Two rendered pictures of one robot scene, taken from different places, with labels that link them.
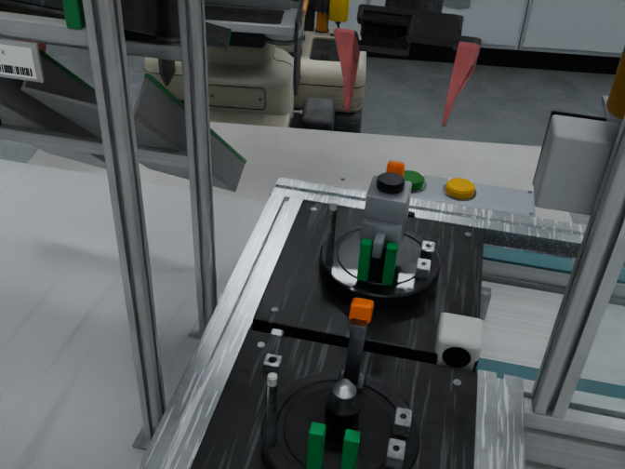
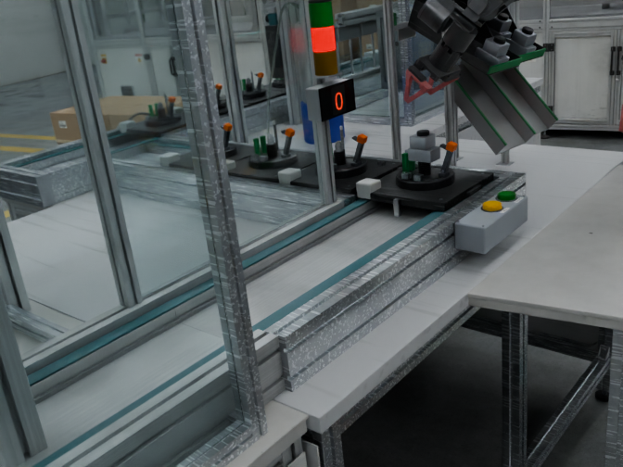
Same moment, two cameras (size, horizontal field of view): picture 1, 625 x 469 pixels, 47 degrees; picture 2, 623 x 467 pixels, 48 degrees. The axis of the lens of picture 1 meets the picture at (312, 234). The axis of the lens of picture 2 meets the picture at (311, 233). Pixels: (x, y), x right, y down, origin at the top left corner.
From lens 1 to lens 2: 2.03 m
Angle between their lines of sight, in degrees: 100
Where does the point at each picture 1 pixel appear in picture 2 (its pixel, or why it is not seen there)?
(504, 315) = (398, 225)
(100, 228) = (544, 179)
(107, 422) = not seen: hidden behind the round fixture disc
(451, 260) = (422, 194)
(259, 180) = (591, 211)
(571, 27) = not seen: outside the picture
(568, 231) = (435, 228)
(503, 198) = (478, 218)
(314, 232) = (462, 173)
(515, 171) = (597, 296)
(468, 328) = (366, 182)
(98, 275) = not seen: hidden behind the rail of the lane
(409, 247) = (427, 178)
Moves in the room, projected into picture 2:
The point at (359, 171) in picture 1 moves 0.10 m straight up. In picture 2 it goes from (602, 239) to (603, 195)
